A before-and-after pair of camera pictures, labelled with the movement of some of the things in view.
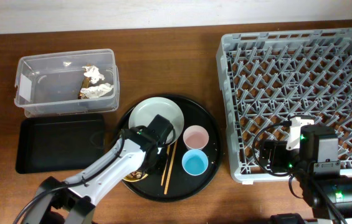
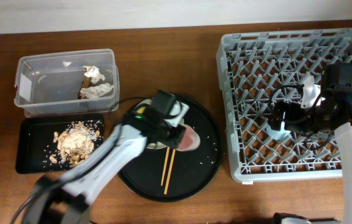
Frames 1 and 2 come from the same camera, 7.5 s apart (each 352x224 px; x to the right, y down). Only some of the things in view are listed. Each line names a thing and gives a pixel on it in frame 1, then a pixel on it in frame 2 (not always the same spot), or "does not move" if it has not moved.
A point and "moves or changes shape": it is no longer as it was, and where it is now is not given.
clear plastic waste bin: x=67 y=83 does not move
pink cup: x=195 y=137 moves or changes shape
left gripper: x=159 y=167 -> x=174 y=144
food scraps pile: x=136 y=174 -> x=75 y=143
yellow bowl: x=133 y=180 -> x=141 y=109
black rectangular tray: x=60 y=142 does not move
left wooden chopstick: x=168 y=149 does not move
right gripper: x=277 y=147 -> x=291 y=110
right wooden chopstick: x=171 y=167 does not move
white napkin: x=96 y=91 does not move
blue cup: x=195 y=162 -> x=278 y=134
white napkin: x=93 y=72 does not move
